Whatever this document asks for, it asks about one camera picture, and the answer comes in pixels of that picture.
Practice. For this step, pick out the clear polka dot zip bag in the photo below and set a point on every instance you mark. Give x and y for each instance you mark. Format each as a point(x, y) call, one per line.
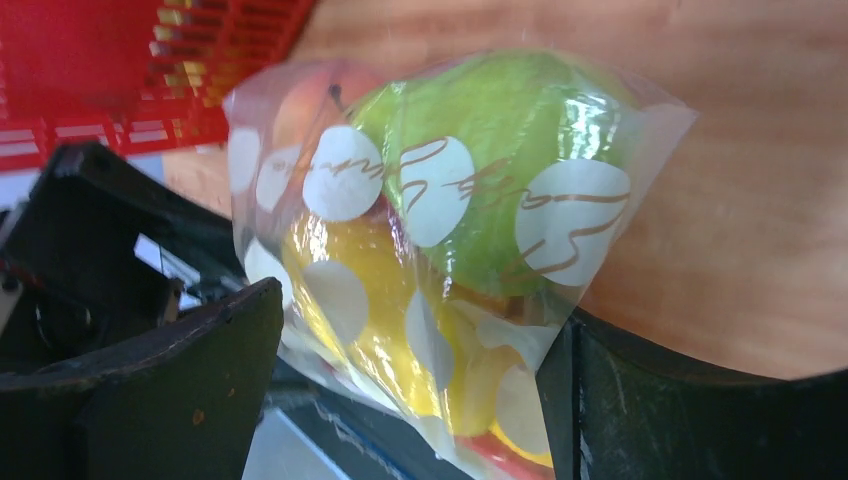
point(337, 174)

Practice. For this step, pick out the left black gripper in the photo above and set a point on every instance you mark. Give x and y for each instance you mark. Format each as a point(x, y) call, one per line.
point(99, 253)

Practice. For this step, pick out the peach fruit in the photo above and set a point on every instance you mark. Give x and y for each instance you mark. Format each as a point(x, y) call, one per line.
point(321, 97)

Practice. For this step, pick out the green pear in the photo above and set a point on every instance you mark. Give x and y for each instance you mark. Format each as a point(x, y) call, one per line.
point(460, 148)

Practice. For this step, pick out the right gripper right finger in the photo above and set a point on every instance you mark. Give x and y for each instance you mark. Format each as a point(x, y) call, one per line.
point(618, 406)

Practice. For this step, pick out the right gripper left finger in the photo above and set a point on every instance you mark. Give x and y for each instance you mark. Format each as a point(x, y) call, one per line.
point(178, 402)

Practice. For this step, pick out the red plastic shopping basket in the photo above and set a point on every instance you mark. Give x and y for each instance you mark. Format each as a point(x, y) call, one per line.
point(138, 76)

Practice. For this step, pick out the yellow lemon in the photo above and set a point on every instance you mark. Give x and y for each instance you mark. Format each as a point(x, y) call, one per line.
point(368, 295)

